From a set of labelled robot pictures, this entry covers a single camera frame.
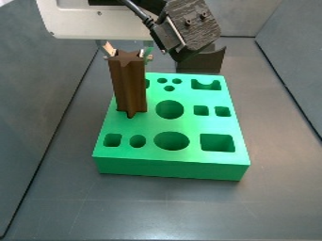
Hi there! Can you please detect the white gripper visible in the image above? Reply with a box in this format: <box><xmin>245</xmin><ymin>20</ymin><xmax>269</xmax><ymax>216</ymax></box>
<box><xmin>34</xmin><ymin>0</ymin><xmax>153</xmax><ymax>63</ymax></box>

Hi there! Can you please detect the brown star prism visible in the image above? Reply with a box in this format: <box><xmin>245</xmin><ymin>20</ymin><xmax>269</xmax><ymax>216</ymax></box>
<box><xmin>108</xmin><ymin>50</ymin><xmax>147</xmax><ymax>119</ymax></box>

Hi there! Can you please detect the black curved stand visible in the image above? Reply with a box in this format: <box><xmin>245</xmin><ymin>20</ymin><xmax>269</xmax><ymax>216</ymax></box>
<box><xmin>176</xmin><ymin>44</ymin><xmax>225</xmax><ymax>74</ymax></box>

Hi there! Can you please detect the green shape sorter block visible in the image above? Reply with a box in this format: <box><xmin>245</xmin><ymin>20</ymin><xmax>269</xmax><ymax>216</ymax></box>
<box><xmin>93</xmin><ymin>72</ymin><xmax>249</xmax><ymax>181</ymax></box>

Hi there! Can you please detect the black camera cable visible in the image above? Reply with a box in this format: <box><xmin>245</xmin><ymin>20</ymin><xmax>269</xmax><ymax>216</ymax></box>
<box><xmin>117</xmin><ymin>0</ymin><xmax>169</xmax><ymax>26</ymax></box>

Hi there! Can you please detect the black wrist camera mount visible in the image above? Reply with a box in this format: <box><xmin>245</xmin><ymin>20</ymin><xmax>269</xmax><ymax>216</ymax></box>
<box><xmin>151</xmin><ymin>0</ymin><xmax>220</xmax><ymax>62</ymax></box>

